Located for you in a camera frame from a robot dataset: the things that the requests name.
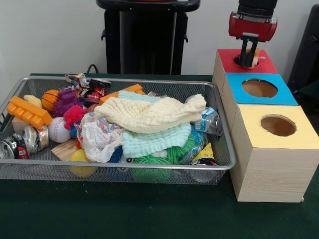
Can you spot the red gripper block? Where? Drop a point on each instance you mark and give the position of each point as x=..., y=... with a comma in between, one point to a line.
x=251, y=27

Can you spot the brown plush animal toy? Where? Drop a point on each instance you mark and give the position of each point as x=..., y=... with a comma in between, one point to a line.
x=256, y=58

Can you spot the cream waffle cloth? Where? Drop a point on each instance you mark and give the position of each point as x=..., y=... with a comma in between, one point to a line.
x=149, y=114

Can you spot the wooden box three holes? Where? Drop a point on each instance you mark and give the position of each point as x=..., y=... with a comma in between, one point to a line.
x=274, y=174

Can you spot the shallow mesh bin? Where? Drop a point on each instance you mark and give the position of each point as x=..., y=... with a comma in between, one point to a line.
x=25, y=174

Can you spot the black upright panel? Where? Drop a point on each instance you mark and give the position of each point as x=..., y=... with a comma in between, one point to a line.
x=306, y=49

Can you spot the green cloth side table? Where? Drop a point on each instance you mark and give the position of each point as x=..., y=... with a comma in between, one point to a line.
x=309, y=94

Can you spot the crushed clear plastic bottle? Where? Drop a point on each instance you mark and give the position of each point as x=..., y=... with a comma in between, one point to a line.
x=209, y=122

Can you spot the yellow cheese wedge toy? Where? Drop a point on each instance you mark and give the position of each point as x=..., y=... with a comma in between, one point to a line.
x=205, y=152

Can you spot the long orange toy brick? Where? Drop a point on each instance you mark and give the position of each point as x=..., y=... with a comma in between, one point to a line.
x=124, y=91

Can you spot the mint waffle cloth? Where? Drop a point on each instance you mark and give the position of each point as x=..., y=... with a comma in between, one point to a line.
x=154, y=142

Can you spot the green spiky ball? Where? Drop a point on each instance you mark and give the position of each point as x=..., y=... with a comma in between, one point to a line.
x=149, y=159

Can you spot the crumpled printed white wrapper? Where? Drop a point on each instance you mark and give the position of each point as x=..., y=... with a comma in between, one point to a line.
x=99, y=139

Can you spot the pink spiky toy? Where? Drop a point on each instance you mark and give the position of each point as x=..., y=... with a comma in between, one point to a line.
x=73, y=114

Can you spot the purple spiky ball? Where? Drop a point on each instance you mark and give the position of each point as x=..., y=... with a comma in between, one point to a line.
x=64, y=103

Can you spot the yellow ball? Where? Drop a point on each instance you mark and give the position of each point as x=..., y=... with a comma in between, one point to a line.
x=81, y=159

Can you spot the small basketball toy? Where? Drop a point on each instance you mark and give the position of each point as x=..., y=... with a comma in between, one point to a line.
x=49, y=99

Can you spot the white baseball toy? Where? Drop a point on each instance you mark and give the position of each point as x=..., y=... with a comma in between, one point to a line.
x=58, y=130

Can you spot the wooden block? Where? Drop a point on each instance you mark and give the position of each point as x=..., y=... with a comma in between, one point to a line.
x=64, y=149

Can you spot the yellow plush toy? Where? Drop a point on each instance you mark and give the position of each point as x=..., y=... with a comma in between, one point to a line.
x=33, y=99

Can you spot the large orange toy brick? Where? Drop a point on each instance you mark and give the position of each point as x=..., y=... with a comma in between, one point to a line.
x=27, y=112

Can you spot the crushed red black can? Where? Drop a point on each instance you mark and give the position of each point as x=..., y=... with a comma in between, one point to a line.
x=12, y=149

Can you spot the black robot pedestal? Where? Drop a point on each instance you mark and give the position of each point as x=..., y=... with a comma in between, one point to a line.
x=149, y=37

